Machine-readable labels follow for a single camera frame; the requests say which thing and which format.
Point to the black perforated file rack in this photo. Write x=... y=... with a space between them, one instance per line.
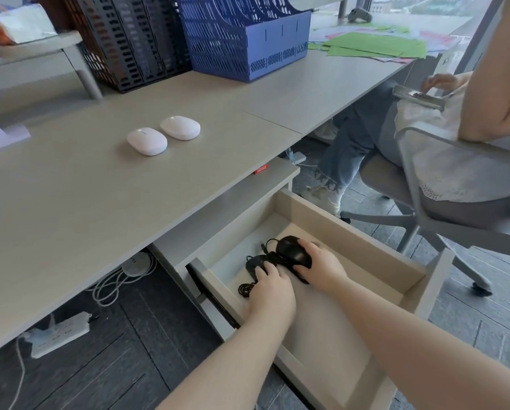
x=122 y=38

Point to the green paper sheets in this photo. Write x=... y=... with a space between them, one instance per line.
x=374 y=44

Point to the person's right forearm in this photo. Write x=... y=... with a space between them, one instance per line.
x=430 y=350

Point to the person's left fingers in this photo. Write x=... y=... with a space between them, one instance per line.
x=268 y=273

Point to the round white power socket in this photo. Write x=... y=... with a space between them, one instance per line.
x=135 y=265

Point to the person's right thumb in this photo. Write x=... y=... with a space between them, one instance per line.
x=302 y=270

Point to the silver smartphone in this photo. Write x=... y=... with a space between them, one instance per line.
x=417 y=97

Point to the person's right hand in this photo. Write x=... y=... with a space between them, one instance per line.
x=323 y=268

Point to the blue perforated file rack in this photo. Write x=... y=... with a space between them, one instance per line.
x=246 y=36

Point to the beige wooden drawer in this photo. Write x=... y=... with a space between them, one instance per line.
x=331 y=320

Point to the white desk riser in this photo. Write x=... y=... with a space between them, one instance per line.
x=37 y=59

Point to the grey office chair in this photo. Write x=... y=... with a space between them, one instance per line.
x=464 y=217

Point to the person's left forearm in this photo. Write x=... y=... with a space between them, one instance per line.
x=220 y=371

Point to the white drawer cabinet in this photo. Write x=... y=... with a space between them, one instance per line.
x=233 y=200

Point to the white power strip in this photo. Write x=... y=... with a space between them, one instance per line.
x=58 y=335

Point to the person's left hand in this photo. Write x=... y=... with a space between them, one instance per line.
x=274 y=301

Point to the red label sticker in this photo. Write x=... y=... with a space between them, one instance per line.
x=261 y=169

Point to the tissue packet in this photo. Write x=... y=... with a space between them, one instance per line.
x=13 y=21

